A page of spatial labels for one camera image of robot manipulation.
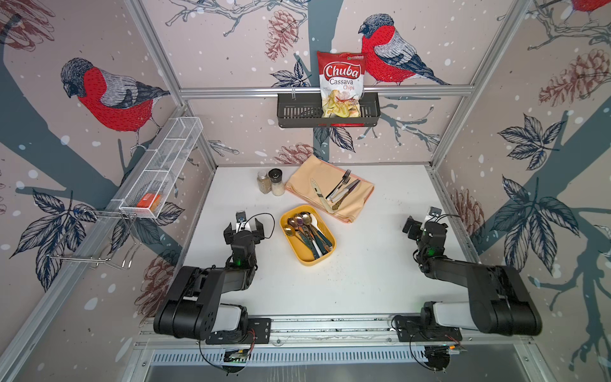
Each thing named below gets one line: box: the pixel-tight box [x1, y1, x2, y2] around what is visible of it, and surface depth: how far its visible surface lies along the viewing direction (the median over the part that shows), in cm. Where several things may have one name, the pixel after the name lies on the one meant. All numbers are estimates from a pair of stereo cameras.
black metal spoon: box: [301, 211, 328, 254], surface depth 97 cm
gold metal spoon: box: [284, 226, 306, 245], surface depth 97 cm
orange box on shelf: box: [136, 192, 162, 211], surface depth 68 cm
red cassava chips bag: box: [316, 50, 366, 119], surface depth 85 cm
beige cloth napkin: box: [285, 154, 375, 223], surface depth 114 cm
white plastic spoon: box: [310, 213, 331, 240], surface depth 99 cm
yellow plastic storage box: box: [280, 203, 337, 266], surface depth 96 cm
